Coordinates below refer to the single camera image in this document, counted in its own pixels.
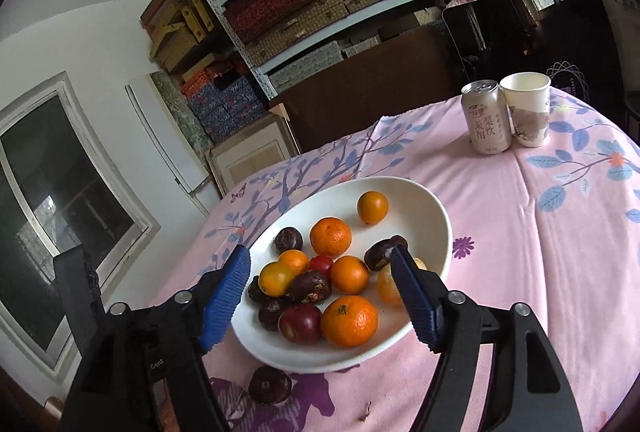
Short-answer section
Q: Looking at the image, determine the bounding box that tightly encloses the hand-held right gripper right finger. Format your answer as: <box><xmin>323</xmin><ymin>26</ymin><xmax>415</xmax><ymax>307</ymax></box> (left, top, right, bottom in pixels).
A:
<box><xmin>389</xmin><ymin>243</ymin><xmax>583</xmax><ymax>432</ymax></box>

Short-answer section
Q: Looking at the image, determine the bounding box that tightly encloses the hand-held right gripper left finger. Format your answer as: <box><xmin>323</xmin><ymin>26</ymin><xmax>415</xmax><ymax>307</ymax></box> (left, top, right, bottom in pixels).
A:
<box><xmin>62</xmin><ymin>243</ymin><xmax>252</xmax><ymax>432</ymax></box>

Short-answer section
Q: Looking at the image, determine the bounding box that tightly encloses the pale yellow round fruit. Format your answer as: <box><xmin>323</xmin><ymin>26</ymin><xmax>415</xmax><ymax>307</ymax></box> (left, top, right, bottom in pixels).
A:
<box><xmin>376</xmin><ymin>257</ymin><xmax>429</xmax><ymax>308</ymax></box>

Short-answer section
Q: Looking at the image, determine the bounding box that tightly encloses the yellow orange round fruit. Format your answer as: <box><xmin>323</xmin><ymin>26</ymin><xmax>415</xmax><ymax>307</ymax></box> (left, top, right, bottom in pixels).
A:
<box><xmin>258</xmin><ymin>261</ymin><xmax>296</xmax><ymax>298</ymax></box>

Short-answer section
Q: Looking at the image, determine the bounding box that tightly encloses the smooth round orange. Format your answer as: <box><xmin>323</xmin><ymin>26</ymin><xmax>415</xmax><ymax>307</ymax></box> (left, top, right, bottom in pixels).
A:
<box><xmin>330</xmin><ymin>255</ymin><xmax>370</xmax><ymax>295</ymax></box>

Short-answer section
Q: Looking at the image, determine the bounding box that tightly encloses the dark red plum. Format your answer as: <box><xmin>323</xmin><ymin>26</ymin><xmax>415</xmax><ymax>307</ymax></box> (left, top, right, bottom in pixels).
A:
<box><xmin>277</xmin><ymin>303</ymin><xmax>323</xmax><ymax>346</ymax></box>

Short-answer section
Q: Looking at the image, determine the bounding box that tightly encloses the white oval plate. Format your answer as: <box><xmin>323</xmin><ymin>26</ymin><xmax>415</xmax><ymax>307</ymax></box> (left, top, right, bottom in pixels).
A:
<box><xmin>231</xmin><ymin>176</ymin><xmax>454</xmax><ymax>374</ymax></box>

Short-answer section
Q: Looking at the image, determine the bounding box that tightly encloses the red cherry tomato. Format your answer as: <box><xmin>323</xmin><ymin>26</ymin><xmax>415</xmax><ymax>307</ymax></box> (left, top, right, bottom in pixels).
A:
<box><xmin>307</xmin><ymin>255</ymin><xmax>335</xmax><ymax>278</ymax></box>

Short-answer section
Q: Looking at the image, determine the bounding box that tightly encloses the large orange with green stem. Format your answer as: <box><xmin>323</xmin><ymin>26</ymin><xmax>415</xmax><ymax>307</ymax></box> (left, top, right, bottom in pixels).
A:
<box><xmin>320</xmin><ymin>295</ymin><xmax>379</xmax><ymax>348</ymax></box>

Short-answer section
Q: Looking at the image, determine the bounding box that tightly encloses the pink floral tablecloth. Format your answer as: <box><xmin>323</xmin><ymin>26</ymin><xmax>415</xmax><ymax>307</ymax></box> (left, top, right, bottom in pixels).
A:
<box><xmin>150</xmin><ymin>90</ymin><xmax>640</xmax><ymax>432</ymax></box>

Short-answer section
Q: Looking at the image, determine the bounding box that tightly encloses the small round orange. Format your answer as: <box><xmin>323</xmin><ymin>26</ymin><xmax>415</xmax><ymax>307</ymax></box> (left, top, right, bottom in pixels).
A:
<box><xmin>356</xmin><ymin>191</ymin><xmax>390</xmax><ymax>225</ymax></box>

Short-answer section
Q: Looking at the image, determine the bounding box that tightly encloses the orange with dark stem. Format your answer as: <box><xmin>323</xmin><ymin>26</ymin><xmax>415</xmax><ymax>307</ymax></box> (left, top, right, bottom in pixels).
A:
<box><xmin>309</xmin><ymin>217</ymin><xmax>352</xmax><ymax>258</ymax></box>

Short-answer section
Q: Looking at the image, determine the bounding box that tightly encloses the white framed window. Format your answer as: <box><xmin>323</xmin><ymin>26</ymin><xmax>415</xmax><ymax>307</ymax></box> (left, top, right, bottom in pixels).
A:
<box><xmin>0</xmin><ymin>71</ymin><xmax>161</xmax><ymax>383</ymax></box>

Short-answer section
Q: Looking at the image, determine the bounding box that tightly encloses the white board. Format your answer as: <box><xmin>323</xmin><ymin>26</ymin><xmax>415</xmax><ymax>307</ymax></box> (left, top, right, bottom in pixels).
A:
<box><xmin>125</xmin><ymin>73</ymin><xmax>223</xmax><ymax>218</ymax></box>

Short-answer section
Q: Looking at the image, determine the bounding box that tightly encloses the stack of blue patterned boxes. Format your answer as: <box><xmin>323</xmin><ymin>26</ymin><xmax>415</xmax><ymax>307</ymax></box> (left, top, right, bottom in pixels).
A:
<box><xmin>182</xmin><ymin>55</ymin><xmax>268</xmax><ymax>145</ymax></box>

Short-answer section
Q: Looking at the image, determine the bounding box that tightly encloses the white drink can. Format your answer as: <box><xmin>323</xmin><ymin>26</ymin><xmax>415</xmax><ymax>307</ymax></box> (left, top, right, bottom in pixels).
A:
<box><xmin>460</xmin><ymin>80</ymin><xmax>513</xmax><ymax>156</ymax></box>

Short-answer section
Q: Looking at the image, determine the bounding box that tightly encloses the marble patterned panel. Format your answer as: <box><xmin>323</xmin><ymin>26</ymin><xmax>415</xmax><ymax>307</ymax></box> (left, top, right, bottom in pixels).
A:
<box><xmin>150</xmin><ymin>70</ymin><xmax>213</xmax><ymax>148</ymax></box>

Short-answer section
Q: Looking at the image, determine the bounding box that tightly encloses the white paper cup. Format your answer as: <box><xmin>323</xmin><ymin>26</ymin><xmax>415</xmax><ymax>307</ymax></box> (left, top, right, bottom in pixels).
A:
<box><xmin>500</xmin><ymin>72</ymin><xmax>552</xmax><ymax>148</ymax></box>

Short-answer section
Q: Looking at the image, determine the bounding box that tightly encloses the brown wooden cabinet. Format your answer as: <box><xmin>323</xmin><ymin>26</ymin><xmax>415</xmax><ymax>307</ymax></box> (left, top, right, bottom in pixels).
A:
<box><xmin>270</xmin><ymin>25</ymin><xmax>463</xmax><ymax>153</ymax></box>

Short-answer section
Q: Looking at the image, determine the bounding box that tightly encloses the stack of grey patterned boxes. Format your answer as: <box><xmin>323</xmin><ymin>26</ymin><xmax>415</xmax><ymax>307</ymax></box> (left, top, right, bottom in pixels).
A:
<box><xmin>270</xmin><ymin>35</ymin><xmax>381</xmax><ymax>93</ymax></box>

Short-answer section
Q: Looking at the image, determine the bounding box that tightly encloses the stack of yellow wooden boxes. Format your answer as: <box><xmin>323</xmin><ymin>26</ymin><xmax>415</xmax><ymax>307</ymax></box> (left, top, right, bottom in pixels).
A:
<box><xmin>141</xmin><ymin>0</ymin><xmax>217</xmax><ymax>73</ymax></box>

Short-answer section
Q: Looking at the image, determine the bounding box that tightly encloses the white metal shelf rack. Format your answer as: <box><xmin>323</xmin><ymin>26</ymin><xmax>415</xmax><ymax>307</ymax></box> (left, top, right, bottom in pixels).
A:
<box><xmin>182</xmin><ymin>0</ymin><xmax>576</xmax><ymax>98</ymax></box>

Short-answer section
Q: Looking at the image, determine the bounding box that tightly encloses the black glossy screen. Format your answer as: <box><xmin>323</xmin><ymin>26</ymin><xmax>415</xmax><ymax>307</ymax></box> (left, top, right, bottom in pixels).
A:
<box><xmin>442</xmin><ymin>0</ymin><xmax>626</xmax><ymax>113</ymax></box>

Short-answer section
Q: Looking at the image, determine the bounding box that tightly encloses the light wooden picture frame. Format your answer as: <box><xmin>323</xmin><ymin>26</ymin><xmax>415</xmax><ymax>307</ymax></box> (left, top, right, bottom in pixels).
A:
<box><xmin>205</xmin><ymin>112</ymin><xmax>301</xmax><ymax>198</ymax></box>

